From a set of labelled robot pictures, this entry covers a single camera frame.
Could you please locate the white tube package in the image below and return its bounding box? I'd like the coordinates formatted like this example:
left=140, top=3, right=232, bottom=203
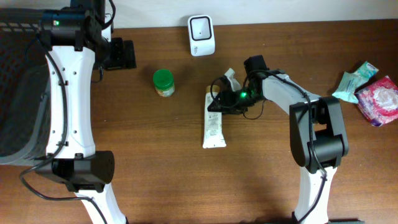
left=202, top=85, right=226, bottom=149

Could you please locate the green lid jar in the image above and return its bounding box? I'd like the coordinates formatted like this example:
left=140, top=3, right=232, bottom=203
left=153, top=69, right=175, bottom=97

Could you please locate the teal pouch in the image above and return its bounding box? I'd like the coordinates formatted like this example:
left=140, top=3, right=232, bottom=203
left=332, top=72, right=368, bottom=104

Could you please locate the green white pocket tissue pack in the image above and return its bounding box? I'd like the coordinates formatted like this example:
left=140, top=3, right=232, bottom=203
left=356, top=62, right=379, bottom=79

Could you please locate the red purple tissue pack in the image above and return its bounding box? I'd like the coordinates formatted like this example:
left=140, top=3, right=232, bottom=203
left=355, top=76, right=397, bottom=127

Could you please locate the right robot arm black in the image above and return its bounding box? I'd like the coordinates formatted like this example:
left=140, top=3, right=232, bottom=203
left=205, top=55, right=349, bottom=223

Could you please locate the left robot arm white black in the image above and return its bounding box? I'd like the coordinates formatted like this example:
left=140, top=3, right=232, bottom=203
left=31, top=1, right=136, bottom=223

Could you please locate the white barcode scanner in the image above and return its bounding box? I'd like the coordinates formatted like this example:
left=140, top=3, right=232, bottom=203
left=187, top=15, right=215, bottom=57

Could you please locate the grey plastic basket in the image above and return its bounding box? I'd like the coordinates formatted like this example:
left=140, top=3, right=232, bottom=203
left=1, top=8, right=50, bottom=166

